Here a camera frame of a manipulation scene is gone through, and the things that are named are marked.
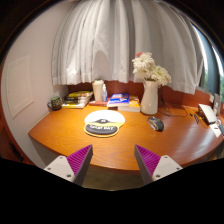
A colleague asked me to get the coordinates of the yellow orange book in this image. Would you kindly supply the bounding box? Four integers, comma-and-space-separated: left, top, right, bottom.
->
118, 96, 140, 112

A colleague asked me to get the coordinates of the white sheer curtain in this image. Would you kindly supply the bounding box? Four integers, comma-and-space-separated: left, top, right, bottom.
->
52, 0, 203, 94

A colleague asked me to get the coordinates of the white and yellow mouse pad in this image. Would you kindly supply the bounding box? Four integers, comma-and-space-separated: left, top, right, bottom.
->
84, 110, 125, 138

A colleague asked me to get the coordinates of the stack of yellow books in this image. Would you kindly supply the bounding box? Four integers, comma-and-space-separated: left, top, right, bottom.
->
62, 91, 93, 108

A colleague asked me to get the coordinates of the small clear spray bottle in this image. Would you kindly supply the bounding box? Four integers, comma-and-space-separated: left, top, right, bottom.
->
102, 84, 108, 102

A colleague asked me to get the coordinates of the red flat book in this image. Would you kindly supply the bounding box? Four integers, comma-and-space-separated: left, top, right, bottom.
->
89, 101, 107, 107

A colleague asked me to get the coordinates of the black cable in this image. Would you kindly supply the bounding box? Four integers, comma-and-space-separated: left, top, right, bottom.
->
158, 85, 189, 118

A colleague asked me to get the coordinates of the white device on desk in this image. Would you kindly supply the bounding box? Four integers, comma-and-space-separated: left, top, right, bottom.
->
198, 104, 217, 124

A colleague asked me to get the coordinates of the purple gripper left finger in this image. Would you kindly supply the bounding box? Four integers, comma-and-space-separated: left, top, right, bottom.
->
44, 145, 93, 186

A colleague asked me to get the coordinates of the blue cover book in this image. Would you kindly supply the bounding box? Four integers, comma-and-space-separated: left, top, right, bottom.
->
107, 93, 129, 107

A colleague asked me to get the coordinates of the white flower bouquet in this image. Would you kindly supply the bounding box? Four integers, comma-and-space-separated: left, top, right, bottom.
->
132, 52, 171, 86

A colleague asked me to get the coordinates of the white ceramic vase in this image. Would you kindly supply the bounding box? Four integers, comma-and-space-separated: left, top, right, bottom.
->
140, 81, 158, 115

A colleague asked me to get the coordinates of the dark green mug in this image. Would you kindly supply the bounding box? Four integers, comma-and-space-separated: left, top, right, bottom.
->
47, 96, 62, 111

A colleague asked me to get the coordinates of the black computer mouse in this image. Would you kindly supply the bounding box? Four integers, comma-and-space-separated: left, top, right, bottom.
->
147, 116, 164, 132

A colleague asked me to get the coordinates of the white plastic tumbler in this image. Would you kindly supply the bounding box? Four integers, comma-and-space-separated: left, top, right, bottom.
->
92, 80, 104, 101

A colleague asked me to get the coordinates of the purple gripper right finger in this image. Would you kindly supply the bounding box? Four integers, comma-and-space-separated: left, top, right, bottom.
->
134, 145, 182, 185

